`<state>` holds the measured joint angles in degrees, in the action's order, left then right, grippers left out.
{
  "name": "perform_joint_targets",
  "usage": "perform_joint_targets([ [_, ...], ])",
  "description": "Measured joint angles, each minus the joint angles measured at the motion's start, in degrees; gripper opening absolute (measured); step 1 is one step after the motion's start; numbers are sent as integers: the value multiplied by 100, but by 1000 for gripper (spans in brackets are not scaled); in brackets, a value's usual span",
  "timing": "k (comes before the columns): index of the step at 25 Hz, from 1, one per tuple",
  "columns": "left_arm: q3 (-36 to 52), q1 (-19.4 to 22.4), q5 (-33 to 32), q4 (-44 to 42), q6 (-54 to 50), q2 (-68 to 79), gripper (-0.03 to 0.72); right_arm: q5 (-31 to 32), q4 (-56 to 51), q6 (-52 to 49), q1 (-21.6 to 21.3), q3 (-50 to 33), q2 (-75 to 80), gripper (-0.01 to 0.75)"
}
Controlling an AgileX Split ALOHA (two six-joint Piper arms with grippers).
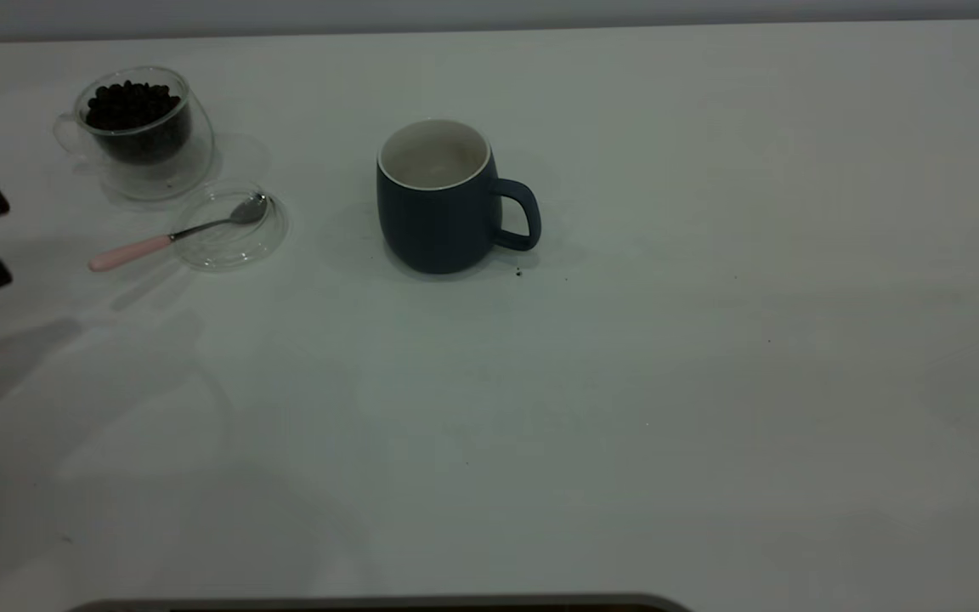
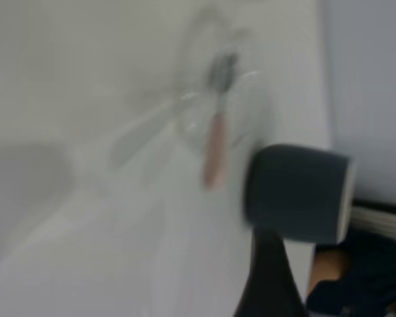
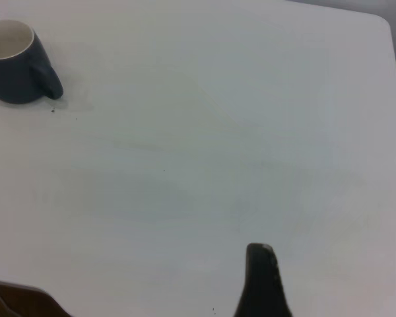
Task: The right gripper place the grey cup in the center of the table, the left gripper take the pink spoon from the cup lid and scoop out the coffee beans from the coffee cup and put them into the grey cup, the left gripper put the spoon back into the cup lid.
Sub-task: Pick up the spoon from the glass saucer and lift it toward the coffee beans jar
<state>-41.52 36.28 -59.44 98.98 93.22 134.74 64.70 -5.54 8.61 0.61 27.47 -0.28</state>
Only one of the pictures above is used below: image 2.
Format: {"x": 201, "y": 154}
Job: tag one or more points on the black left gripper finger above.
{"x": 270, "y": 284}

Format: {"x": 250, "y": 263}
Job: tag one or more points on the dark grey ceramic mug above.
{"x": 293, "y": 191}

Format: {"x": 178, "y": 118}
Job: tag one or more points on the person in dark blue clothes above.
{"x": 373, "y": 274}

